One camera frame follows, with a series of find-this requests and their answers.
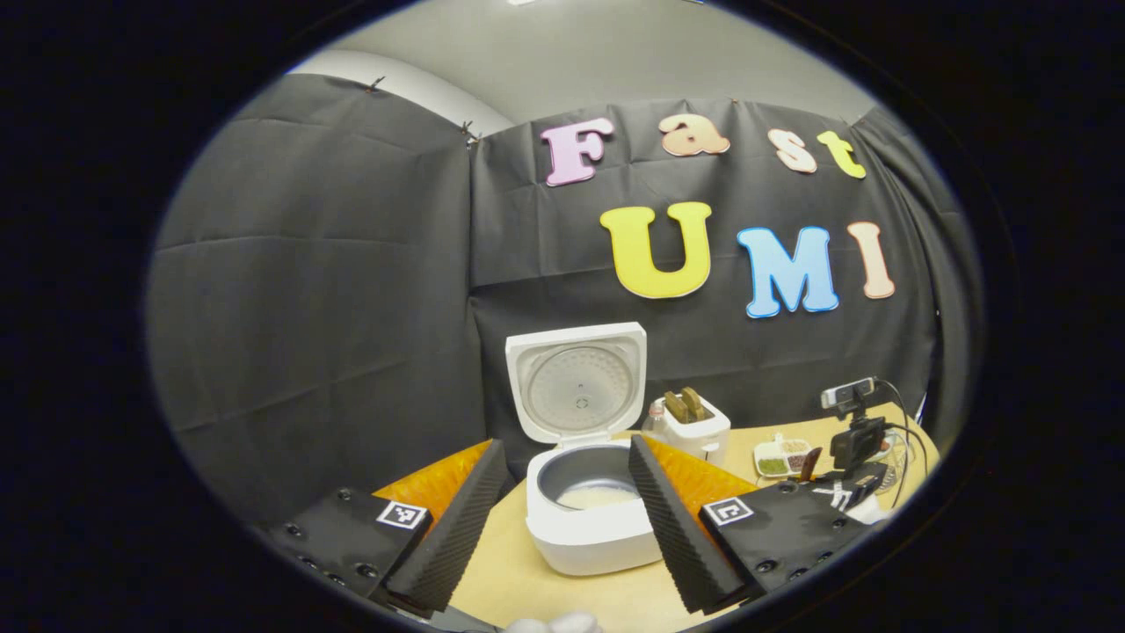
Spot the divided dish of beans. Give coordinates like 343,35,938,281
754,433,814,480

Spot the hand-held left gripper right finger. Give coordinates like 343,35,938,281
628,433,880,615

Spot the white toaster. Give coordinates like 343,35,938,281
659,391,731,467

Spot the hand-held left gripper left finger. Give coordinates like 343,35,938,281
264,438,511,615

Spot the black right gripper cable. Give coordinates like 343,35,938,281
875,380,934,511

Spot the black backdrop cloth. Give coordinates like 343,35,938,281
145,72,981,528

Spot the white rice cooker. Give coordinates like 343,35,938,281
505,322,669,577

